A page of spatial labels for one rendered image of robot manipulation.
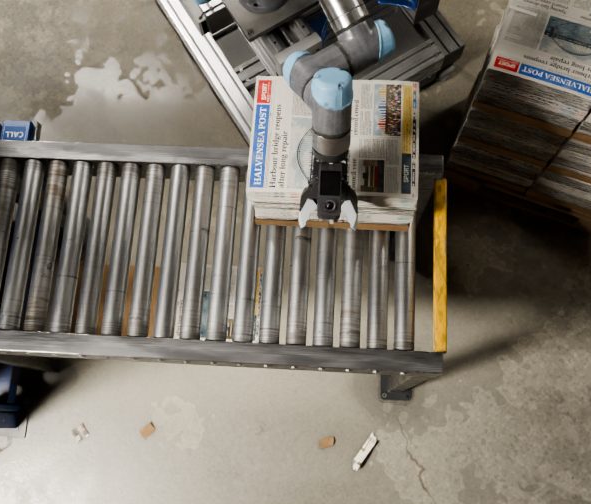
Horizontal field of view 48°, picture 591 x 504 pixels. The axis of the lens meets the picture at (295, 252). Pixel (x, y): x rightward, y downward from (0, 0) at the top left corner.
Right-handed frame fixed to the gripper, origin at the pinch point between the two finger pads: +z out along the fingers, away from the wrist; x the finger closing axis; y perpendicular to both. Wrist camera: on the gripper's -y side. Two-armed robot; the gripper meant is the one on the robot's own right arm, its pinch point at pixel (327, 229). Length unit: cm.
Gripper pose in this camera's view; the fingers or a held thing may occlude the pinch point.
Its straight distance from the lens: 144.4
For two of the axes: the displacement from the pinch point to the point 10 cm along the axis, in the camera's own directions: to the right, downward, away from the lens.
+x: -10.0, -0.5, 0.6
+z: 0.1, 7.2, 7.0
